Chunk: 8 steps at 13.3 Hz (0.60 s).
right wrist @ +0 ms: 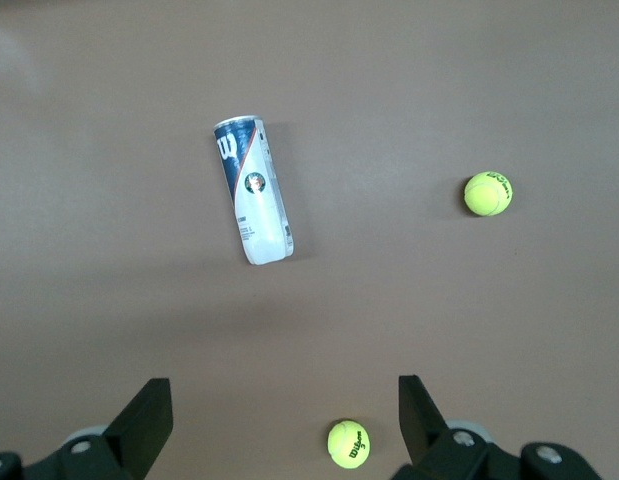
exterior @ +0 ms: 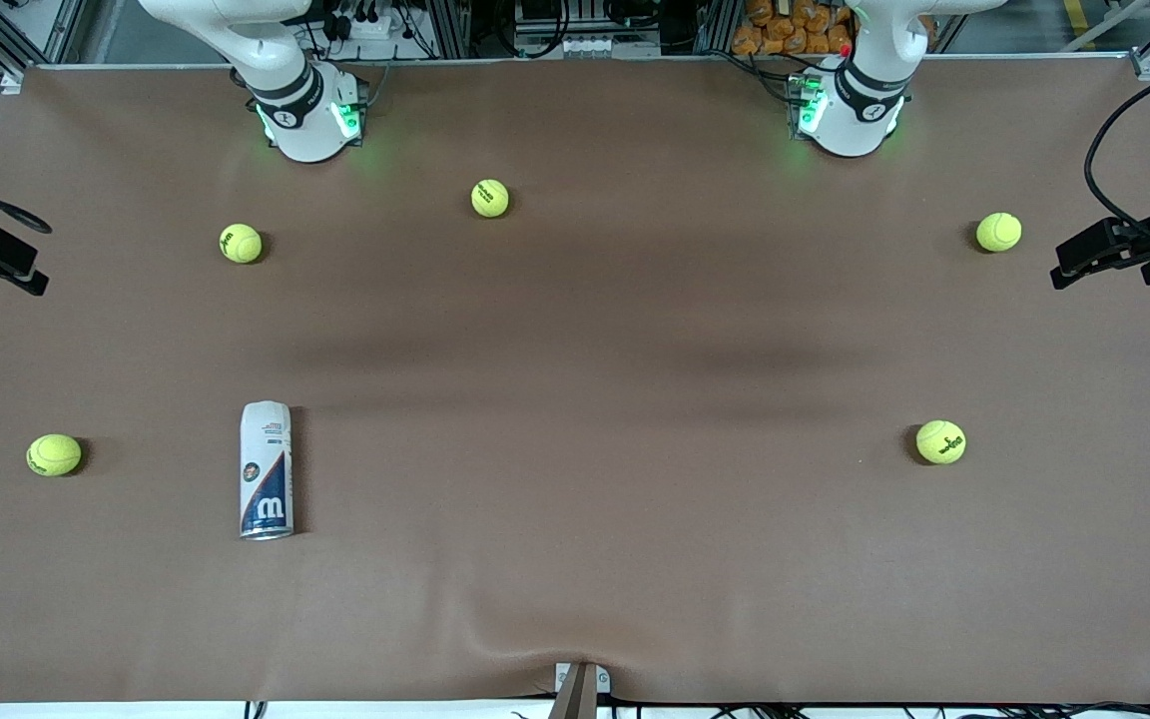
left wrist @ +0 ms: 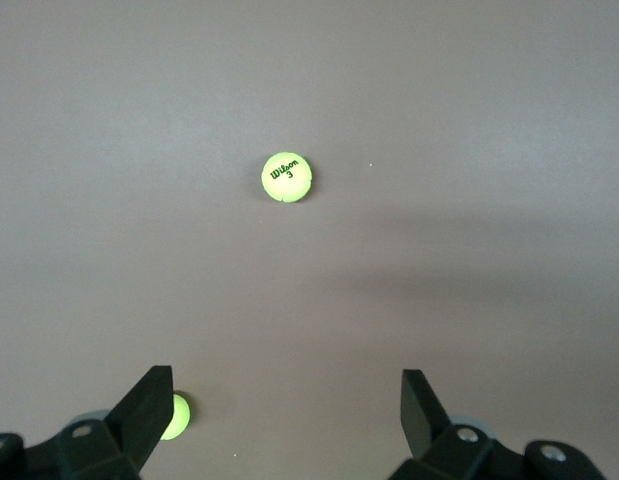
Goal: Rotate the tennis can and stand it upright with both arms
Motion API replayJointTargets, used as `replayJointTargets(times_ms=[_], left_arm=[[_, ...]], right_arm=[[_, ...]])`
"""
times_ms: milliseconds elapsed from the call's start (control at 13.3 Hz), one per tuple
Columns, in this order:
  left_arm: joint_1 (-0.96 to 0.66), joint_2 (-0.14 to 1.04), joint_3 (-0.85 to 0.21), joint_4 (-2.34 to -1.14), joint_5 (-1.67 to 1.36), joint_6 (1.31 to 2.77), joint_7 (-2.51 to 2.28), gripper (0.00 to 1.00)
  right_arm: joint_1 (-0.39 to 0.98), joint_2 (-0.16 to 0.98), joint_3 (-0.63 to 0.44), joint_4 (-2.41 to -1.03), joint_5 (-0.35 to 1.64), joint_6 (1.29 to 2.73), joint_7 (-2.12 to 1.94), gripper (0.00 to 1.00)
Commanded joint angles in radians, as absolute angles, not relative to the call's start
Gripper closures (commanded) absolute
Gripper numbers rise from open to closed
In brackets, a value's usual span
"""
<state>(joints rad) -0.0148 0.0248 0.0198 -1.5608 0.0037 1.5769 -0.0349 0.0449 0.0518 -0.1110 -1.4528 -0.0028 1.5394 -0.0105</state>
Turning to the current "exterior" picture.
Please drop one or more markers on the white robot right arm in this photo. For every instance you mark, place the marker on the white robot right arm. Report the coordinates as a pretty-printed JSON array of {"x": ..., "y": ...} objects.
[{"x": 305, "y": 120}]

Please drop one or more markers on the power strip with black plugs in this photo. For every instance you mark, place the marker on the power strip with black plugs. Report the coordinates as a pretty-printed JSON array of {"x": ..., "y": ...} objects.
[{"x": 375, "y": 28}]

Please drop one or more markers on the clear blue-white tennis ball can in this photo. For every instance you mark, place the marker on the clear blue-white tennis ball can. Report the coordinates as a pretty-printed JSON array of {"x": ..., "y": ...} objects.
[{"x": 266, "y": 469}]

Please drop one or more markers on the brown table mat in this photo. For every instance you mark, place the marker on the brown table mat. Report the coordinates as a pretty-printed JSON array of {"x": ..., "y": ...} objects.
[{"x": 575, "y": 449}]

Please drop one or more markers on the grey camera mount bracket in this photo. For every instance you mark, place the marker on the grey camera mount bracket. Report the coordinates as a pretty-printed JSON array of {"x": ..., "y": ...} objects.
[{"x": 575, "y": 699}]

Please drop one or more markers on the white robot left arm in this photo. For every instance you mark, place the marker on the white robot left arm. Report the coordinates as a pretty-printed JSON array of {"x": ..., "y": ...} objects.
[{"x": 860, "y": 110}]

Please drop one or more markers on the yellow tennis ball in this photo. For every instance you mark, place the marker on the yellow tennis ball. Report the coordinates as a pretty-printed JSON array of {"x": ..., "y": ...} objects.
[
  {"x": 998, "y": 232},
  {"x": 490, "y": 198},
  {"x": 940, "y": 441},
  {"x": 54, "y": 454},
  {"x": 241, "y": 243}
]

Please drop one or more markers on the white power strip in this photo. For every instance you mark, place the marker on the white power strip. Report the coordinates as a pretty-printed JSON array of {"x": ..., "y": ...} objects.
[{"x": 595, "y": 46}]

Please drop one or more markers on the pile of orange packs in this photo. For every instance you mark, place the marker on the pile of orange packs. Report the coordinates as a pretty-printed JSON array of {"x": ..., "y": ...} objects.
[{"x": 785, "y": 25}]

